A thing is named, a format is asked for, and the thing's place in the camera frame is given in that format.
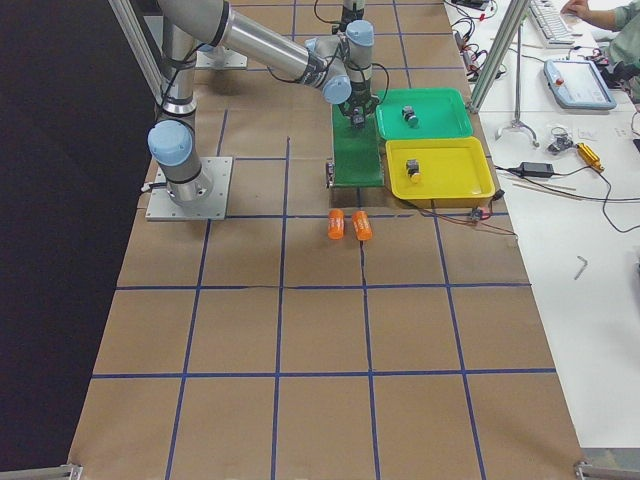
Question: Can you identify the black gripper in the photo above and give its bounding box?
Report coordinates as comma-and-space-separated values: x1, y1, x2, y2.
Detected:
338, 82, 378, 118

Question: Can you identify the yellow push button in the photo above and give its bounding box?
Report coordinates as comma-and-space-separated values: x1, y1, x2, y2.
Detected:
405, 159, 421, 184

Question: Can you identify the orange 4680 cylinder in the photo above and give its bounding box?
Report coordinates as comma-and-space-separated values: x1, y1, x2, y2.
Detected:
327, 209, 345, 240
351, 210, 373, 241

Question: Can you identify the green plastic tray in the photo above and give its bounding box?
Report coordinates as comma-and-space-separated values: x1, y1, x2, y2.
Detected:
376, 87, 473, 140

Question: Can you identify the green conveyor belt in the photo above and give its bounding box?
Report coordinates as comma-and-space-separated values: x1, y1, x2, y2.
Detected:
325, 105, 384, 188

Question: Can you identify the yellow plastic tray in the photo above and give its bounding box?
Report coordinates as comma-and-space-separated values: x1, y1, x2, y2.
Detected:
385, 137, 496, 207

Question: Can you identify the black power adapter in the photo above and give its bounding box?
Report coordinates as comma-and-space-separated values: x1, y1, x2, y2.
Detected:
519, 162, 555, 178

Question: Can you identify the white keyboard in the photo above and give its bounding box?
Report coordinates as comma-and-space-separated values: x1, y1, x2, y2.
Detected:
528, 0, 575, 49

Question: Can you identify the teach pendant tablet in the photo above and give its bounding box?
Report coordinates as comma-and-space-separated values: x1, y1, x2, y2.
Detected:
543, 60, 617, 111

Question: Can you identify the person at desk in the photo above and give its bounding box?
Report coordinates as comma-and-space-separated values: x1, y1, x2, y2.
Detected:
561, 0, 639, 103

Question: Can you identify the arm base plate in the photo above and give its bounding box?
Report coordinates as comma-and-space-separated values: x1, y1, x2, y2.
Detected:
196, 45, 248, 71
145, 156, 233, 221

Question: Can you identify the red thin wire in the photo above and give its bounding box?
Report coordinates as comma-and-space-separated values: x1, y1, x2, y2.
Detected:
404, 192, 519, 239

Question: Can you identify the aluminium frame post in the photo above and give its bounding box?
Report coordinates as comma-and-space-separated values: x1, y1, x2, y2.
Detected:
467, 0, 530, 113

